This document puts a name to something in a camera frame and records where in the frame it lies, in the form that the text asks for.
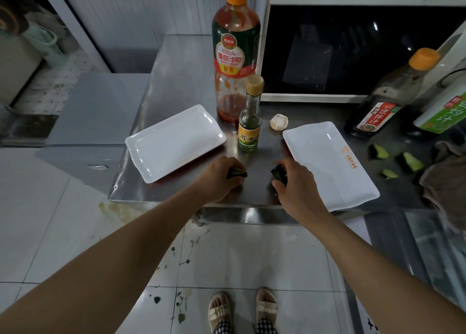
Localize person's left hand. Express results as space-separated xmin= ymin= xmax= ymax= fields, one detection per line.
xmin=198 ymin=156 xmax=248 ymax=204

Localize person's right hand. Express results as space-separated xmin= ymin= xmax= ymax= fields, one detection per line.
xmin=271 ymin=158 xmax=330 ymax=224

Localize white microwave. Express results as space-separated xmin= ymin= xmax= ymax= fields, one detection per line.
xmin=256 ymin=0 xmax=466 ymax=104

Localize person's right forearm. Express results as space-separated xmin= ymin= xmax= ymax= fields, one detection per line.
xmin=309 ymin=209 xmax=466 ymax=334

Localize person's left forearm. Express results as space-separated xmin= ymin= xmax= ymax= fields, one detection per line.
xmin=0 ymin=191 xmax=219 ymax=334

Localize stainless steel table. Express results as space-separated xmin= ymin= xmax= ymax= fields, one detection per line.
xmin=108 ymin=35 xmax=466 ymax=213

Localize person's left beige sandal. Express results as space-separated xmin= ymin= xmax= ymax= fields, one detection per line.
xmin=208 ymin=291 xmax=234 ymax=334

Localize brown cleaning cloth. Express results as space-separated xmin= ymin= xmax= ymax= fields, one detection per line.
xmin=418 ymin=140 xmax=466 ymax=233

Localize white rectangular plate orange print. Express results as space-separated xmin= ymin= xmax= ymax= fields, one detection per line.
xmin=282 ymin=121 xmax=381 ymax=213

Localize plain white rectangular plate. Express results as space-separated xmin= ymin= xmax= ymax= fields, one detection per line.
xmin=125 ymin=104 xmax=227 ymax=184

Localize small green glass bottle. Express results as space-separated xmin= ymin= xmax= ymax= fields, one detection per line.
xmin=237 ymin=74 xmax=266 ymax=152

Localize dark sauce bottle orange cap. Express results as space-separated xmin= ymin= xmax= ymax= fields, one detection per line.
xmin=344 ymin=47 xmax=442 ymax=139

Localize red sauce bottle orange cap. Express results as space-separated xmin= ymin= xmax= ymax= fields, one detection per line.
xmin=212 ymin=0 xmax=262 ymax=125

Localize black white checkered trousers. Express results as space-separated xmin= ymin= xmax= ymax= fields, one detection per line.
xmin=213 ymin=317 xmax=278 ymax=334

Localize clear bottle green label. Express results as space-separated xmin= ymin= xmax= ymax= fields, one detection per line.
xmin=401 ymin=59 xmax=466 ymax=140

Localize pale green plastic basket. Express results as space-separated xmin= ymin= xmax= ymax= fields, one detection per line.
xmin=22 ymin=20 xmax=68 ymax=69

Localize white chest freezer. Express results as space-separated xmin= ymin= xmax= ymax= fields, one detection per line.
xmin=0 ymin=27 xmax=43 ymax=106

